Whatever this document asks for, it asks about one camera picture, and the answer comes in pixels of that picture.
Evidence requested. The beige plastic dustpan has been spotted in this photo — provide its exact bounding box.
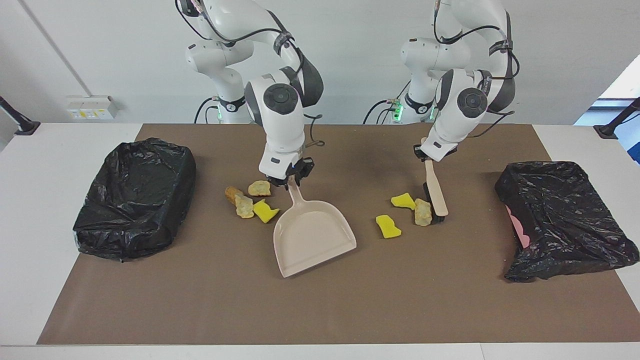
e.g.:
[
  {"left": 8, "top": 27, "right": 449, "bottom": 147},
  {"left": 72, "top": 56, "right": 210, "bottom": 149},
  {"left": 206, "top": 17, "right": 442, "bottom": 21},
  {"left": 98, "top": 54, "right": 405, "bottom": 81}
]
[{"left": 272, "top": 175, "right": 358, "bottom": 279}]

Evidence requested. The white wall socket box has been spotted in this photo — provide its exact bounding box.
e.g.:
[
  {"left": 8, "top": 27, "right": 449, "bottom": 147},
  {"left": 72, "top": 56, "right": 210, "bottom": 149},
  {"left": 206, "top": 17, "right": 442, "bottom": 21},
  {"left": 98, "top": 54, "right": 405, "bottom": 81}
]
[{"left": 66, "top": 95, "right": 119, "bottom": 121}]

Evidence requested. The black trash bag lined bin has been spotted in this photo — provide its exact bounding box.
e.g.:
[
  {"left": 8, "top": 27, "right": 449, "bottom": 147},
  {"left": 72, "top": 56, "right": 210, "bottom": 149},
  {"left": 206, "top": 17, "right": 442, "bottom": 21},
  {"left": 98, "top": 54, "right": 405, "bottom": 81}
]
[{"left": 72, "top": 138, "right": 197, "bottom": 262}]

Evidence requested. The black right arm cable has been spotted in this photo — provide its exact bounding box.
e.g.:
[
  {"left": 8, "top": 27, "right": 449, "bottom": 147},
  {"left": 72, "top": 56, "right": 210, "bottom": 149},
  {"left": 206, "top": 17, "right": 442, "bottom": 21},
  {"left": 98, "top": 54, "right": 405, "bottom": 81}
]
[{"left": 175, "top": 0, "right": 326, "bottom": 149}]

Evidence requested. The pink bin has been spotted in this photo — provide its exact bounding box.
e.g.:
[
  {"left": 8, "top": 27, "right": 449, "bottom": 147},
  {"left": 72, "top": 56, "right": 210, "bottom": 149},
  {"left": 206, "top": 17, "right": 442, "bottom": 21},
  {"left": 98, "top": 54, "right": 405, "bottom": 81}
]
[{"left": 506, "top": 204, "right": 531, "bottom": 250}]

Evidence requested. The black trash bag over pink bin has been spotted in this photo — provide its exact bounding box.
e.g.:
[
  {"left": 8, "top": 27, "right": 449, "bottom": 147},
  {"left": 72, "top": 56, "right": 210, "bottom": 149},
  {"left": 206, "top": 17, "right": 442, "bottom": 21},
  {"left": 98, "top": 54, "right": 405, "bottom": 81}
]
[{"left": 494, "top": 160, "right": 640, "bottom": 284}]

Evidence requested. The yellow sponge piece notched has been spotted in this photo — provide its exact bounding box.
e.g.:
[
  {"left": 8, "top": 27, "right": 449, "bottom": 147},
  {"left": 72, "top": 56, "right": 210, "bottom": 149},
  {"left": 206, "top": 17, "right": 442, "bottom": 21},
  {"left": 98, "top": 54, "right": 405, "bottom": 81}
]
[{"left": 252, "top": 199, "right": 281, "bottom": 224}]

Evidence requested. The black left base cable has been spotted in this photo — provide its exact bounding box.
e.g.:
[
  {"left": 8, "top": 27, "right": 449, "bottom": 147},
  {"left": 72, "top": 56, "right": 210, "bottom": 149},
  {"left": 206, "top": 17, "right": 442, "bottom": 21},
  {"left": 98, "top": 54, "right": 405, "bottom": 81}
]
[{"left": 363, "top": 97, "right": 401, "bottom": 125}]

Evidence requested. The yellow sponge piece green backed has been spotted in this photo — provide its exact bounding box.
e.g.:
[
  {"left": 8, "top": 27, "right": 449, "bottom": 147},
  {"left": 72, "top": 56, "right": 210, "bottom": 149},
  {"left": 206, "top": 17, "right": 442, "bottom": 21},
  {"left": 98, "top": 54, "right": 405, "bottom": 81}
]
[{"left": 390, "top": 192, "right": 417, "bottom": 211}]

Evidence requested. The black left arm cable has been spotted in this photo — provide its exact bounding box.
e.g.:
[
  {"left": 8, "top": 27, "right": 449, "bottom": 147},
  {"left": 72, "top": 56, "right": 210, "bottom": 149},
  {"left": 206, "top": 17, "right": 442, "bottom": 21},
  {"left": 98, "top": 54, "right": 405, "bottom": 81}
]
[{"left": 432, "top": 0, "right": 521, "bottom": 138}]

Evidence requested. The black right base cable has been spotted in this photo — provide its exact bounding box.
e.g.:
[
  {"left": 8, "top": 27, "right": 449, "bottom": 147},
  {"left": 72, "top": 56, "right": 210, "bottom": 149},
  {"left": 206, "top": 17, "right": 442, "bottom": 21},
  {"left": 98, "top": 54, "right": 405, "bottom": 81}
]
[{"left": 194, "top": 96, "right": 221, "bottom": 124}]

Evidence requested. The black clamp mount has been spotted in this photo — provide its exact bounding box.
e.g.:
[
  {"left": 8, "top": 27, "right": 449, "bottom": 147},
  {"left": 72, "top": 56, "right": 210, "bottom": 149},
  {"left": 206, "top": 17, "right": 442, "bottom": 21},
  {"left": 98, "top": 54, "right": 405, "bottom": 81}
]
[
  {"left": 0, "top": 96, "right": 41, "bottom": 136},
  {"left": 593, "top": 97, "right": 640, "bottom": 140}
]

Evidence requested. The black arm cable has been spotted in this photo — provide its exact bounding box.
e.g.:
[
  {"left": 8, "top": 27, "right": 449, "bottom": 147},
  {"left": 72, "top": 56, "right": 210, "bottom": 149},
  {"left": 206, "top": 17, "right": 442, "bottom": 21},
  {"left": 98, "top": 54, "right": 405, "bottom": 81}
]
[
  {"left": 175, "top": 0, "right": 326, "bottom": 149},
  {"left": 432, "top": 0, "right": 521, "bottom": 138}
]

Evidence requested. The white wall conduit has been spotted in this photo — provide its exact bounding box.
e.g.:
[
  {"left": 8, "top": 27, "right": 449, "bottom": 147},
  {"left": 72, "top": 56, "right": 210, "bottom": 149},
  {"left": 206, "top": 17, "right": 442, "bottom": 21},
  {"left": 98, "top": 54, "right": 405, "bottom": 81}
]
[{"left": 19, "top": 0, "right": 93, "bottom": 97}]

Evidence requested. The black base cable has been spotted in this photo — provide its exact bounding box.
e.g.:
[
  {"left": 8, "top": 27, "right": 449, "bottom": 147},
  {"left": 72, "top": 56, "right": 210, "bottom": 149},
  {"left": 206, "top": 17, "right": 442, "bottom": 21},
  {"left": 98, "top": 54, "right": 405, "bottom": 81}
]
[
  {"left": 363, "top": 97, "right": 401, "bottom": 125},
  {"left": 194, "top": 96, "right": 221, "bottom": 124}
]

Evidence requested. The brown table mat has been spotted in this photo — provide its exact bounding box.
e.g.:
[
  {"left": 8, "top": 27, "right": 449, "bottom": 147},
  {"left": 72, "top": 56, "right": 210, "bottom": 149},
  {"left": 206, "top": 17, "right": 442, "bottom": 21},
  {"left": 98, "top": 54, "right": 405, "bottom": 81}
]
[{"left": 36, "top": 123, "right": 640, "bottom": 346}]

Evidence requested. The beige hand brush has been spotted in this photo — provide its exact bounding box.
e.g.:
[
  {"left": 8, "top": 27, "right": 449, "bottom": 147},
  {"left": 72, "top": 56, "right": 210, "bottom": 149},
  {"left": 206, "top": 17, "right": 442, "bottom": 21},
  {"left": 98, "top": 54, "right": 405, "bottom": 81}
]
[{"left": 421, "top": 137, "right": 449, "bottom": 224}]

